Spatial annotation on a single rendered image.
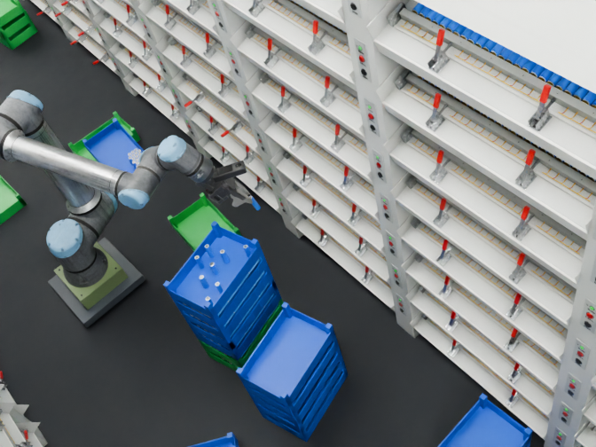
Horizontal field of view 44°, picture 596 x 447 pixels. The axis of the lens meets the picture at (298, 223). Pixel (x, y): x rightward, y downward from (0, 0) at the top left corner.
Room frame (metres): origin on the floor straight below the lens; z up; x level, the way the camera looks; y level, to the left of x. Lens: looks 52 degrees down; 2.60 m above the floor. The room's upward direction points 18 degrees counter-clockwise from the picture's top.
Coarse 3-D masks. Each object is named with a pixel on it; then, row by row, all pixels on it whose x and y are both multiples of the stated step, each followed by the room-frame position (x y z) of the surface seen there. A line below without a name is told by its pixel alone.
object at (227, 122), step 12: (180, 72) 2.59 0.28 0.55; (180, 84) 2.58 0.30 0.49; (192, 96) 2.48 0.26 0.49; (204, 108) 2.38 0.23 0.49; (216, 108) 2.35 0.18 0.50; (216, 120) 2.31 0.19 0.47; (228, 120) 2.26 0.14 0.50; (240, 132) 2.18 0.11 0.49; (252, 132) 2.15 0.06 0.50; (252, 144) 2.10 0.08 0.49
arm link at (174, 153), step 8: (168, 144) 1.76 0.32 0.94; (176, 144) 1.74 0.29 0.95; (184, 144) 1.75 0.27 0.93; (160, 152) 1.75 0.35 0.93; (168, 152) 1.72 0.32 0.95; (176, 152) 1.72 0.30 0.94; (184, 152) 1.72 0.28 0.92; (192, 152) 1.73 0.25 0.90; (160, 160) 1.75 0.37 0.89; (168, 160) 1.71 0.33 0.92; (176, 160) 1.71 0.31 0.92; (184, 160) 1.71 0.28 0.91; (192, 160) 1.71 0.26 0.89; (200, 160) 1.72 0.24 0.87; (168, 168) 1.73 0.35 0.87; (176, 168) 1.71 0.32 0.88; (184, 168) 1.70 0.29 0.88; (192, 168) 1.70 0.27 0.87
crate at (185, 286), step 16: (208, 240) 1.68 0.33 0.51; (224, 240) 1.68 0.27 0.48; (240, 240) 1.64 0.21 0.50; (256, 240) 1.57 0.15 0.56; (192, 256) 1.62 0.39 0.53; (208, 256) 1.63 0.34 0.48; (240, 256) 1.58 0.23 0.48; (256, 256) 1.55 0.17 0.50; (192, 272) 1.58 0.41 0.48; (208, 272) 1.56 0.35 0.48; (224, 272) 1.54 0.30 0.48; (240, 272) 1.49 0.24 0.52; (176, 288) 1.54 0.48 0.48; (192, 288) 1.52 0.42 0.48; (208, 288) 1.49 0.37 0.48; (224, 288) 1.47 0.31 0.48; (192, 304) 1.43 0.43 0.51; (208, 304) 1.38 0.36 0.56; (224, 304) 1.41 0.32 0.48
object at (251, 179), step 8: (208, 136) 2.59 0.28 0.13; (200, 144) 2.57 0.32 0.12; (208, 144) 2.57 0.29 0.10; (216, 144) 2.54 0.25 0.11; (208, 152) 2.53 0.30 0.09; (216, 152) 2.51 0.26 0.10; (224, 152) 2.48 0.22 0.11; (224, 160) 2.43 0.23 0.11; (232, 160) 2.42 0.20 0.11; (240, 176) 2.31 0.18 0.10; (248, 176) 2.29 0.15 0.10; (256, 176) 2.27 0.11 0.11; (248, 184) 2.25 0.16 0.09; (256, 184) 2.23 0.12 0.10; (264, 184) 2.20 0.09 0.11; (256, 192) 2.19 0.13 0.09; (264, 192) 2.17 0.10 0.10; (272, 192) 2.15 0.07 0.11; (272, 200) 2.11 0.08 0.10
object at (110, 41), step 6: (90, 0) 3.21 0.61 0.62; (84, 6) 3.28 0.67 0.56; (90, 6) 3.20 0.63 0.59; (96, 6) 3.21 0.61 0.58; (96, 12) 3.21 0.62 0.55; (90, 18) 3.27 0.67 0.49; (96, 24) 3.24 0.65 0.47; (102, 30) 3.20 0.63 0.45; (108, 36) 3.21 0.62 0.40; (102, 42) 3.28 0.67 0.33; (108, 42) 3.20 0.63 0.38; (114, 42) 3.22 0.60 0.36; (108, 48) 3.23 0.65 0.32; (108, 54) 3.29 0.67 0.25; (114, 66) 3.28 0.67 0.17; (120, 66) 3.20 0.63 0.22; (126, 72) 3.21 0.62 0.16; (126, 84) 3.24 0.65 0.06; (132, 90) 3.20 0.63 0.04
